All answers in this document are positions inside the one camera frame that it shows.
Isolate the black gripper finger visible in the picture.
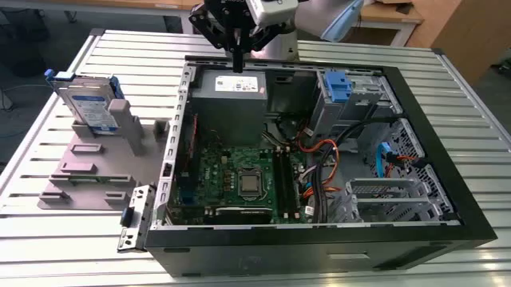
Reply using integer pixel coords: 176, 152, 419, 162
188, 4, 244, 74
238, 22, 289, 60

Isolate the hard disk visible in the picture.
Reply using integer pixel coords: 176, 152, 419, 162
45, 69, 120, 136

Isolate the blue data wire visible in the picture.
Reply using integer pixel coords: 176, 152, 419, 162
373, 142, 400, 181

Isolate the grey power supply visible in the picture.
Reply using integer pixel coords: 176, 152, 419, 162
189, 69, 268, 148

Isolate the blue drive latch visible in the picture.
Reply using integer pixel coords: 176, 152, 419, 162
324, 71, 355, 103

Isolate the grey metal drive cage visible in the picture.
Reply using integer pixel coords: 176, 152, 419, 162
309, 69, 403, 143

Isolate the CPU socket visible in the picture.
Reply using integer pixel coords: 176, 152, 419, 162
234, 167, 265, 203

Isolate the green motherboard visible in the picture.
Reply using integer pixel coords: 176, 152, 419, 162
174, 145, 318, 225

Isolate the silver CPU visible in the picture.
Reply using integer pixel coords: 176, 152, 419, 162
240, 175, 260, 192

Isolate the wooden cabinet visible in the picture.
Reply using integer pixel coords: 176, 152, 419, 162
405, 0, 511, 87

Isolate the black graphics card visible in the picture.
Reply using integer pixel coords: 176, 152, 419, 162
201, 205, 274, 225

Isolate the green RAM stick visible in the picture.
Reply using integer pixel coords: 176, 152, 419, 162
68, 175, 109, 184

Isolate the grey parts rack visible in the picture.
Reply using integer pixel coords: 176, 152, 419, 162
37, 99, 173, 210

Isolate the black PC case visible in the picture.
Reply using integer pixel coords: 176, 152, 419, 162
114, 54, 499, 278

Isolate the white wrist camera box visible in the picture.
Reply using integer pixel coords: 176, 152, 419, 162
245, 0, 298, 26

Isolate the wooden desk white frame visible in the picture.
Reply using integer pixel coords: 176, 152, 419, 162
297, 0, 424, 39
37, 0, 194, 33

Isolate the red black twisted wire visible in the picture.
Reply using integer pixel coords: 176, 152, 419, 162
180, 112, 200, 178

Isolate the orange wire bundle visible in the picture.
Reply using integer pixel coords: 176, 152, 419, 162
297, 139, 343, 207

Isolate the black cable bundle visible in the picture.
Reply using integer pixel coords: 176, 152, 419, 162
309, 117, 400, 224

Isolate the metal slot retainer bracket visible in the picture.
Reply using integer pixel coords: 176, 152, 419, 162
116, 184, 157, 254

